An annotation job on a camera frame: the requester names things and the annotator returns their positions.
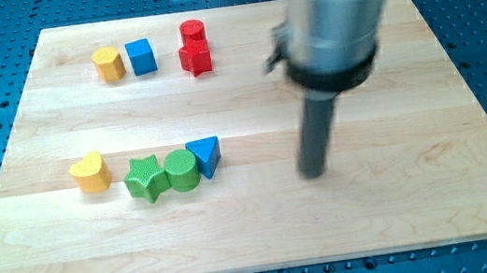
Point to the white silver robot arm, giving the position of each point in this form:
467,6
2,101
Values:
328,46

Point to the blue triangle block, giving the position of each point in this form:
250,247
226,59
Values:
207,152

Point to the green cylinder block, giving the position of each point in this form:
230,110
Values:
181,169

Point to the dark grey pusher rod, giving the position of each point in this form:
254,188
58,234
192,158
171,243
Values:
318,110

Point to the red star block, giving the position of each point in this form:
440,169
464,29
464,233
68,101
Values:
195,57

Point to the light wooden board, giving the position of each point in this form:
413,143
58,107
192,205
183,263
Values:
407,166

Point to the green star block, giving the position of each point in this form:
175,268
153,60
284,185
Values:
146,179

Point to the red cylinder block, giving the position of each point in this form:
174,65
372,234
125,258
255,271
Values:
192,30

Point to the blue cube block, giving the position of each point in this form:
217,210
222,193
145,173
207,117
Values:
141,56

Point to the yellow hexagon block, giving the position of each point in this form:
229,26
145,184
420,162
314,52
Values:
109,64

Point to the yellow heart block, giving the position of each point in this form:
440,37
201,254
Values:
91,173

